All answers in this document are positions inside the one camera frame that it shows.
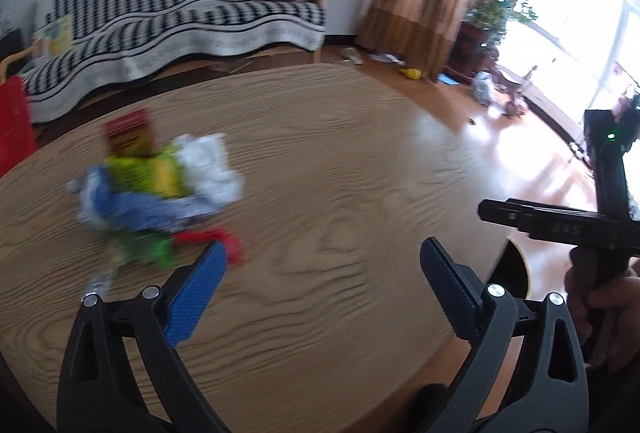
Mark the potted green plant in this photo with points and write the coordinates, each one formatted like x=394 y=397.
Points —
x=482 y=30

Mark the red snack box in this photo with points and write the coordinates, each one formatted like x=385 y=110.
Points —
x=130 y=135

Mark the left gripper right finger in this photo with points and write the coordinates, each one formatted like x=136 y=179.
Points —
x=548 y=390

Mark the blue white top wrapper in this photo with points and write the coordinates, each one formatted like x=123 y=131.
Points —
x=103 y=208

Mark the long green snack wrapper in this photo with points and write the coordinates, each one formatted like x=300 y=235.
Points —
x=144 y=247

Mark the black white striped sofa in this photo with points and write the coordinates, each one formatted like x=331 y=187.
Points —
x=83 y=45

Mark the wooden table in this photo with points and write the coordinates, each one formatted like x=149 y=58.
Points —
x=328 y=324

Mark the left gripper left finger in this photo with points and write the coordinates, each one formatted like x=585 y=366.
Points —
x=97 y=389

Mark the yellow toy on floor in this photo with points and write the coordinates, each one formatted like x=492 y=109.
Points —
x=413 y=74

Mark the black gold trash bin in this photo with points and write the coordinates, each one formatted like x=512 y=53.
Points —
x=511 y=271

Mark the yellow green snack bag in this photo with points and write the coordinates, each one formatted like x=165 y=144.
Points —
x=161 y=174

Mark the person's right hand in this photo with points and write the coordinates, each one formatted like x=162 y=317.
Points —
x=609 y=314

